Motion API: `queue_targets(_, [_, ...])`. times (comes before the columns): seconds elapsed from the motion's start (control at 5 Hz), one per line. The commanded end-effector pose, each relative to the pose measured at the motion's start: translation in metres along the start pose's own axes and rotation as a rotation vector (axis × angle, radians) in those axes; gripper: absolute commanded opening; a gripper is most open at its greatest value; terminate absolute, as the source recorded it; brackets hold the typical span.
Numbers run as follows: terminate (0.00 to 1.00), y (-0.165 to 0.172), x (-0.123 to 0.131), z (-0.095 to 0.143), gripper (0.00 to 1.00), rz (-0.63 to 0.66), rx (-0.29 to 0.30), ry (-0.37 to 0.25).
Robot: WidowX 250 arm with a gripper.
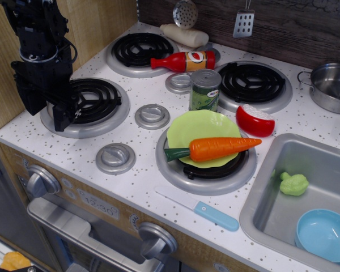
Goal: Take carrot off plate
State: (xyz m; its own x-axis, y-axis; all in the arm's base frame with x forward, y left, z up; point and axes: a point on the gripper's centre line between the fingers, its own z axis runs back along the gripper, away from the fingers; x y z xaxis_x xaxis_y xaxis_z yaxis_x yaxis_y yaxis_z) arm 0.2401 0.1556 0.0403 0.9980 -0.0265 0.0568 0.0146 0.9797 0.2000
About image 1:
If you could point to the front left stove burner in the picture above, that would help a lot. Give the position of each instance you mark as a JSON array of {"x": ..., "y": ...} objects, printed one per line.
[{"x": 103, "y": 106}]

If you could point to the right oven dial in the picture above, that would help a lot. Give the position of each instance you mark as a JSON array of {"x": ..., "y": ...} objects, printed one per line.
[{"x": 155, "y": 240}]

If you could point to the light green plate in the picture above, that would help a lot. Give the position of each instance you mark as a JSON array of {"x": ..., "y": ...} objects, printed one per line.
[{"x": 196, "y": 124}]

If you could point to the silver knob centre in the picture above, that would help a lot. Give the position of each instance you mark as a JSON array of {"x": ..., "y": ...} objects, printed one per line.
[{"x": 152, "y": 117}]

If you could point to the left oven dial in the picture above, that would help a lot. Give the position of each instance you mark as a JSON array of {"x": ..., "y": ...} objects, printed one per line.
[{"x": 41, "y": 182}]

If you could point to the back right stove burner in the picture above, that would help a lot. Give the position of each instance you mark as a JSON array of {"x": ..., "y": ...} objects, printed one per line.
[{"x": 257, "y": 84}]

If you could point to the orange toy carrot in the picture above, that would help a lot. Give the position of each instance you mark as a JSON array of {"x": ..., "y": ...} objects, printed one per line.
[{"x": 205, "y": 149}]

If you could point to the stove burner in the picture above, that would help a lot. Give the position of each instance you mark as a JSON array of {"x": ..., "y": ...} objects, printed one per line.
[
  {"x": 257, "y": 84},
  {"x": 130, "y": 55},
  {"x": 212, "y": 181},
  {"x": 103, "y": 106}
]

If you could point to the silver oven door handle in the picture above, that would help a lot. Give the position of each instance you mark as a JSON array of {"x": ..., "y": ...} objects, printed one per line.
[{"x": 76, "y": 232}]

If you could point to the light blue bowl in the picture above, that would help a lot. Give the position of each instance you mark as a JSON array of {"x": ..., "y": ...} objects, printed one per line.
[{"x": 318, "y": 232}]

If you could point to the silver knob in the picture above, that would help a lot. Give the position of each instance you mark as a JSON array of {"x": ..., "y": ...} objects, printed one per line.
[
  {"x": 152, "y": 117},
  {"x": 179, "y": 83},
  {"x": 115, "y": 158}
]

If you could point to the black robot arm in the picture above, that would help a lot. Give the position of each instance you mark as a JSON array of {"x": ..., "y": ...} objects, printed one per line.
[{"x": 40, "y": 28}]

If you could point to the oven dial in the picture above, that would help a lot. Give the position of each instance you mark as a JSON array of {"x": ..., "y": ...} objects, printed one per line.
[
  {"x": 41, "y": 182},
  {"x": 155, "y": 240}
]

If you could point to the silver slotted spatula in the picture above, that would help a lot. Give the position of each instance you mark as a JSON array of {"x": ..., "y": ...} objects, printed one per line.
[{"x": 244, "y": 22}]

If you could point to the silver knob back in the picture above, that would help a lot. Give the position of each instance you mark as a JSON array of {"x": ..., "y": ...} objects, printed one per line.
[{"x": 179, "y": 83}]

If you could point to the green toy broccoli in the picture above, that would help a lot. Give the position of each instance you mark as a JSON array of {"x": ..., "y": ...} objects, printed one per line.
[{"x": 294, "y": 185}]

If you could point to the silver sink basin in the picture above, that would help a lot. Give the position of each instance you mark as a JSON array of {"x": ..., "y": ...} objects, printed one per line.
[{"x": 269, "y": 217}]

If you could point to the silver knob front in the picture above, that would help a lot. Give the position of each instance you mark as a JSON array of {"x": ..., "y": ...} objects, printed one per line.
[{"x": 115, "y": 158}]

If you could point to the yellow toy object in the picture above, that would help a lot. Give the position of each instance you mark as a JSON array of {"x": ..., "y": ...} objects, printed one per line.
[{"x": 14, "y": 261}]

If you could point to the red ketchup bottle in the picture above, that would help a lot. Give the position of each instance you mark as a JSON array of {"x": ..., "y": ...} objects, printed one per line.
[{"x": 186, "y": 61}]

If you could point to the blue handled toy knife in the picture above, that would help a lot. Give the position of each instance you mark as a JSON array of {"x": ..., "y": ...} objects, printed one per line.
[{"x": 198, "y": 207}]

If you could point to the green toy can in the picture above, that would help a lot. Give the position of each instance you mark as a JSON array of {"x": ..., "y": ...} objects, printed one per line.
[{"x": 204, "y": 92}]

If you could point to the stainless steel pot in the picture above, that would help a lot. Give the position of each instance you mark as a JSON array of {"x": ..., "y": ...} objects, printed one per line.
[{"x": 324, "y": 84}]

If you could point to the back left stove burner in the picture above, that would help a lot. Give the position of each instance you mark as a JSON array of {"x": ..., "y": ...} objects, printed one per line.
[{"x": 130, "y": 55}]

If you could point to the front right stove burner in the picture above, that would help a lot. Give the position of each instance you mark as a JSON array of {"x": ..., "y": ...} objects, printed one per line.
[{"x": 212, "y": 181}]

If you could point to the red cheese wedge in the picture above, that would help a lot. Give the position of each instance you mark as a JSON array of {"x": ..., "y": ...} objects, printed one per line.
[{"x": 254, "y": 122}]

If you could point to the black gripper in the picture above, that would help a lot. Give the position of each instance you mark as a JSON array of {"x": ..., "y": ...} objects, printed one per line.
[{"x": 48, "y": 80}]

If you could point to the oven clock display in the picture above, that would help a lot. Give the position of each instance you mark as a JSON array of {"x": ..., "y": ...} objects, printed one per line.
[{"x": 97, "y": 203}]

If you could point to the silver slotted spoon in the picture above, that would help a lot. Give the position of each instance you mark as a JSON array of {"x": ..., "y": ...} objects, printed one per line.
[{"x": 185, "y": 14}]

